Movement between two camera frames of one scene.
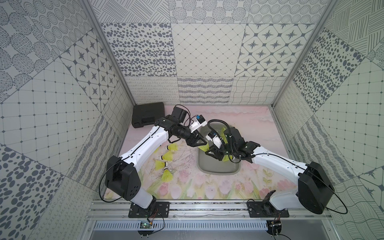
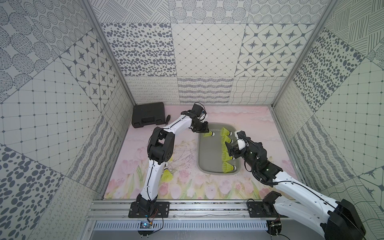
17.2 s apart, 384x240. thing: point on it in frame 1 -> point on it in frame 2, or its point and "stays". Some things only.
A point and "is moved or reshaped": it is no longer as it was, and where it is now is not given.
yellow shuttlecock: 173,146 is moved or reshaped
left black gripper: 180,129 -> 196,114
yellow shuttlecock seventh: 167,176 stays
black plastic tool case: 146,114 stays
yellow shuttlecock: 226,157 -> 227,167
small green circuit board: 145,225 stays
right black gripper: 216,152 -> 232,149
